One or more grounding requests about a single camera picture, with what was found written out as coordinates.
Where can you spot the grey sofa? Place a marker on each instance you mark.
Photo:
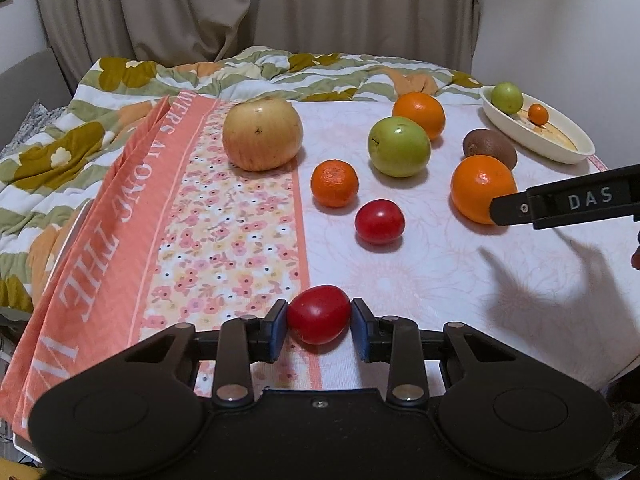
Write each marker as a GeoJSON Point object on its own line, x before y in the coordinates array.
{"type": "Point", "coordinates": [35, 75]}

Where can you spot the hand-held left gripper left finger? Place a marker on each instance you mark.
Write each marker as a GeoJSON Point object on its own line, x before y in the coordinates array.
{"type": "Point", "coordinates": [276, 334]}

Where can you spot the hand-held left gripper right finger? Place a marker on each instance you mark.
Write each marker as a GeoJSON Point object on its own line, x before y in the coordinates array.
{"type": "Point", "coordinates": [360, 332]}

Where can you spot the large yellow apple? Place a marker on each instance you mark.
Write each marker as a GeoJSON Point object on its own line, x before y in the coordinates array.
{"type": "Point", "coordinates": [262, 132]}

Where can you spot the white oval dish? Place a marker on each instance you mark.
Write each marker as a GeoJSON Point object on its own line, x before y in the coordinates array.
{"type": "Point", "coordinates": [565, 140]}

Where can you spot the brown kiwi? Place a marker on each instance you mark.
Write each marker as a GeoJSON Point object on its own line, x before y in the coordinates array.
{"type": "Point", "coordinates": [490, 147]}

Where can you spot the large green apple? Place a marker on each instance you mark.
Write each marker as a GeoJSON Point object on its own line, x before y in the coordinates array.
{"type": "Point", "coordinates": [400, 146]}

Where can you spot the red tomato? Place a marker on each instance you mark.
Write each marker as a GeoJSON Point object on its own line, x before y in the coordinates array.
{"type": "Point", "coordinates": [320, 315]}
{"type": "Point", "coordinates": [379, 221]}

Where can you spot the beige curtain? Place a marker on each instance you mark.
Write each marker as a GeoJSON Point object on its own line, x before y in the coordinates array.
{"type": "Point", "coordinates": [200, 0]}

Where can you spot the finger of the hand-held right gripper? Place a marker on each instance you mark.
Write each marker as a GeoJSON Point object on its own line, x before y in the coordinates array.
{"type": "Point", "coordinates": [510, 209]}

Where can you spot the orange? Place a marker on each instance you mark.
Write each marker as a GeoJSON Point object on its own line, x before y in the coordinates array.
{"type": "Point", "coordinates": [477, 185]}
{"type": "Point", "coordinates": [420, 112]}

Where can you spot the tiny mandarin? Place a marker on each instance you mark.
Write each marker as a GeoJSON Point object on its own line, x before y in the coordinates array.
{"type": "Point", "coordinates": [538, 114]}

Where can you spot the floral tablecloth with orange border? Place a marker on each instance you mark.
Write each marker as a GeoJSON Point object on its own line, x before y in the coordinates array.
{"type": "Point", "coordinates": [425, 285]}

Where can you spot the small green apple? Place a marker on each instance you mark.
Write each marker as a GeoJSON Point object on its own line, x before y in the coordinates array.
{"type": "Point", "coordinates": [507, 98]}

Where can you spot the grey patterned cloth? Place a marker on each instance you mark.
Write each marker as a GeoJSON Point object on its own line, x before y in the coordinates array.
{"type": "Point", "coordinates": [30, 120]}

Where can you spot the green striped flower blanket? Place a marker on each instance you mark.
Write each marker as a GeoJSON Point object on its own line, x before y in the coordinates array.
{"type": "Point", "coordinates": [50, 125]}

